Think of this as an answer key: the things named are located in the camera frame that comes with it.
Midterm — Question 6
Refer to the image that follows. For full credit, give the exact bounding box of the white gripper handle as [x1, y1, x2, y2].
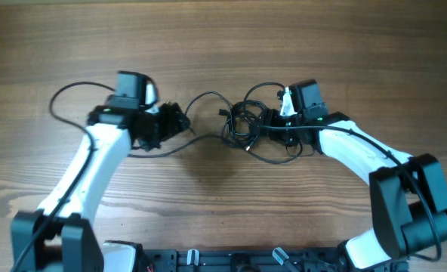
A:
[277, 87, 296, 117]
[143, 83, 159, 114]

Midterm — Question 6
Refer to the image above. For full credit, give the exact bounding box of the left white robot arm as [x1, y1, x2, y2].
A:
[11, 104, 190, 271]

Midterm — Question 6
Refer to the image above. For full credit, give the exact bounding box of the thin black cable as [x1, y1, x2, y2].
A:
[127, 90, 315, 165]

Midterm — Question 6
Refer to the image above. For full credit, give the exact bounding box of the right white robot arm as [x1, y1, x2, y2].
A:
[260, 112, 447, 271]

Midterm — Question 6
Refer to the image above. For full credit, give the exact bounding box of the left white gripper handle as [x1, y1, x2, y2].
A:
[143, 83, 159, 114]

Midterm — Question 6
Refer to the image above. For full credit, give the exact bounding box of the right white gripper handle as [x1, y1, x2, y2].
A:
[277, 87, 296, 117]

